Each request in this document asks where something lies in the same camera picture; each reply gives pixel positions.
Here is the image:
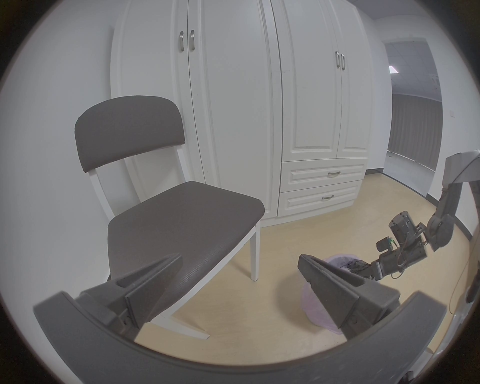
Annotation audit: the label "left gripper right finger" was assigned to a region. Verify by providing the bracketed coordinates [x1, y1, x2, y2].
[298, 254, 401, 340]

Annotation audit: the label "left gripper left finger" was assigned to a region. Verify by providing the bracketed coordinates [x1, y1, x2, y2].
[80, 253, 183, 342]

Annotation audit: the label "purple plastic bag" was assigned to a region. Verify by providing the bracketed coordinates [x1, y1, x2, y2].
[302, 254, 372, 335]

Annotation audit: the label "black plastic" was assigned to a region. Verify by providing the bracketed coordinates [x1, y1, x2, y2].
[339, 259, 370, 272]

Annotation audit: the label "white trash bin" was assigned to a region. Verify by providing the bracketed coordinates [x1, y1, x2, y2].
[303, 255, 371, 335]

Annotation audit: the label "white chair grey cushions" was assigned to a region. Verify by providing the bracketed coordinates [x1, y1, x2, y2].
[74, 95, 266, 340]

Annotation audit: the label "grey curtain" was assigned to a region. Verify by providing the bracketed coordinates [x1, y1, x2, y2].
[387, 93, 444, 172]

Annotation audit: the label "white wardrobe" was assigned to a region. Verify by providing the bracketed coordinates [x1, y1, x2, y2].
[110, 0, 376, 228]

